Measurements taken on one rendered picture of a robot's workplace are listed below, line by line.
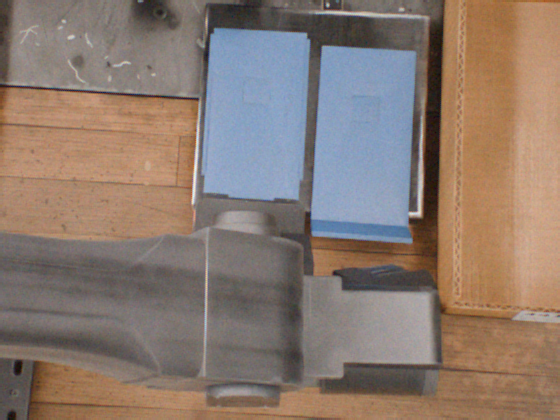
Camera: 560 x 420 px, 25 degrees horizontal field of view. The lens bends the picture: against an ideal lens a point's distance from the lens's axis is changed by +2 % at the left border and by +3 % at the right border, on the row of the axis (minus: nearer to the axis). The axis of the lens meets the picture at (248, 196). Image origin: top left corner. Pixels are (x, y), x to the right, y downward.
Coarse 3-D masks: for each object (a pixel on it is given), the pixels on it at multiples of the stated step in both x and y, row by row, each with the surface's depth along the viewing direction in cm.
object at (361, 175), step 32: (352, 64) 92; (384, 64) 92; (320, 96) 91; (352, 96) 91; (384, 96) 91; (320, 128) 91; (352, 128) 91; (384, 128) 91; (320, 160) 90; (352, 160) 90; (384, 160) 90; (320, 192) 89; (352, 192) 89; (384, 192) 89; (320, 224) 87; (352, 224) 88; (384, 224) 89
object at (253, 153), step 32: (224, 32) 92; (256, 32) 92; (288, 32) 92; (224, 64) 92; (256, 64) 92; (288, 64) 92; (224, 96) 91; (288, 96) 91; (224, 128) 90; (256, 128) 90; (288, 128) 90; (224, 160) 90; (256, 160) 90; (288, 160) 90; (224, 192) 89; (256, 192) 89; (288, 192) 89
